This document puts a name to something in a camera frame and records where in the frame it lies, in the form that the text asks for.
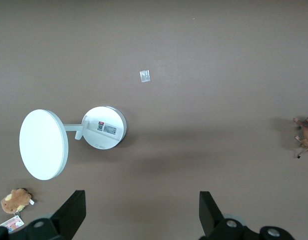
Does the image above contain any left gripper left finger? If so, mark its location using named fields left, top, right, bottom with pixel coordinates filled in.
left=18, top=190, right=86, bottom=240

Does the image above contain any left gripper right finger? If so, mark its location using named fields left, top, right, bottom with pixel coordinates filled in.
left=199, top=191, right=297, bottom=240

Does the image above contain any white round stand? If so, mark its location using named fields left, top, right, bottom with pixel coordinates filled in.
left=18, top=105, right=128, bottom=181

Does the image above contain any clear tape piece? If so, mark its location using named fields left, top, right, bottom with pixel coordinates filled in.
left=139, top=69, right=151, bottom=83

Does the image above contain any brown table cover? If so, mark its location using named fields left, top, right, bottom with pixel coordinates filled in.
left=0, top=0, right=308, bottom=240

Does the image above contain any brown plush keychain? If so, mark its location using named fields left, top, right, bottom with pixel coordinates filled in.
left=0, top=188, right=35, bottom=215

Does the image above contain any printed keychain tag card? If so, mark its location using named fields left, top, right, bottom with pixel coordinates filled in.
left=0, top=215, right=25, bottom=234

